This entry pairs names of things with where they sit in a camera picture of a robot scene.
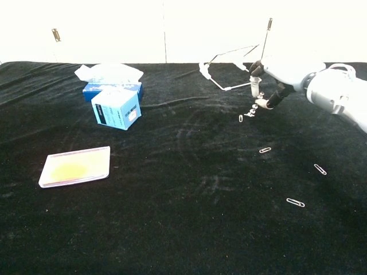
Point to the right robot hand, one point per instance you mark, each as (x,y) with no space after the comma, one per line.
(286,73)

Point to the black velvet tablecloth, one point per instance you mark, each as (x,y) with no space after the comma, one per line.
(177,183)

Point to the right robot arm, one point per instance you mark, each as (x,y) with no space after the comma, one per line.
(329,91)

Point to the clear tray with yellow sponge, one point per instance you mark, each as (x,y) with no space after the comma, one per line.
(76,167)

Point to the light blue cube box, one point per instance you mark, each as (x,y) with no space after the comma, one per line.
(114,110)

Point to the metal screen hinge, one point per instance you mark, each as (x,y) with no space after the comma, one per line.
(269,24)
(56,35)

